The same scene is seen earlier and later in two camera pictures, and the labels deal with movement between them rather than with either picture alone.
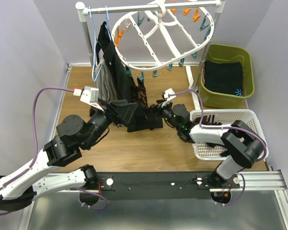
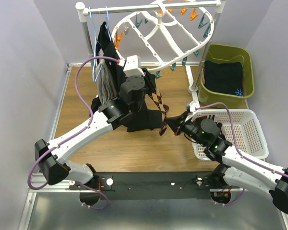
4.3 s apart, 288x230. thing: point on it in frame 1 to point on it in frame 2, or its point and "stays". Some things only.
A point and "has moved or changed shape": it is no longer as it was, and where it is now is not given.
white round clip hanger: (147, 40) has moved or changed shape
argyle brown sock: (142, 96) has moved or changed shape
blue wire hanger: (94, 80) stays
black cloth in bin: (226, 78) stays
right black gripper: (155, 109) to (176, 123)
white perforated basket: (203, 151) stays
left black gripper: (126, 111) to (150, 80)
